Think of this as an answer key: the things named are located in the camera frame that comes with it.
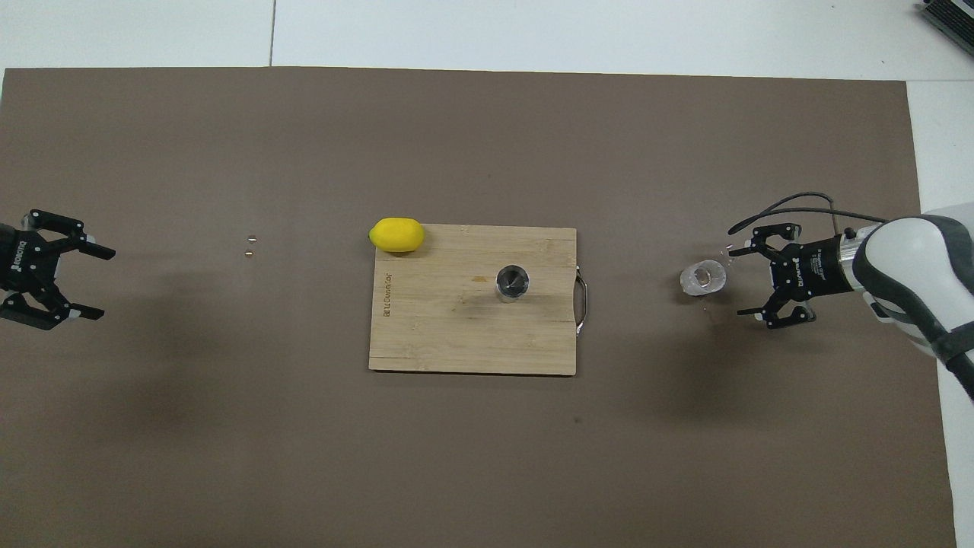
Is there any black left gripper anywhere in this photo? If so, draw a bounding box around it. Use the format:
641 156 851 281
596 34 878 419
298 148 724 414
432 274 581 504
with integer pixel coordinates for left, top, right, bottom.
0 211 116 330

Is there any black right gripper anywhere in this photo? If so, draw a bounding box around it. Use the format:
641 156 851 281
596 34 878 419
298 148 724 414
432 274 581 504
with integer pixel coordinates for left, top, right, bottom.
728 223 847 330

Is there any clear plastic cup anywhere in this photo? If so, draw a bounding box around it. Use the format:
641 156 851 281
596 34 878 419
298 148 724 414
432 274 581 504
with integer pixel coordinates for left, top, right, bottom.
680 260 727 297

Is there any steel jigger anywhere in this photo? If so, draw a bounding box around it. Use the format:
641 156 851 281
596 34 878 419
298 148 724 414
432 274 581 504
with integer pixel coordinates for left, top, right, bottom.
495 265 530 303

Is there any grey ridged device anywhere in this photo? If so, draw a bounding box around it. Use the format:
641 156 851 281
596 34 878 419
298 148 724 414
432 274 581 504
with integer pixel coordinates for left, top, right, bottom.
917 0 974 54

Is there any yellow lemon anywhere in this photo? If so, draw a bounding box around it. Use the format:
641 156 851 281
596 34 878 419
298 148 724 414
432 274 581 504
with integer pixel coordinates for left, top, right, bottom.
369 218 425 253

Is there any wooden cutting board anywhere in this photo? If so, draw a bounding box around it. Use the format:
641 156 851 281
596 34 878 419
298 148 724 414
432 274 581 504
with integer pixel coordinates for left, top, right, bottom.
368 224 588 376

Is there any brown table mat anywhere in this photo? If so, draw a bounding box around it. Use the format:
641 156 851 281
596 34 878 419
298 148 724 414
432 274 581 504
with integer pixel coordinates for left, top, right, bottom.
0 67 958 548

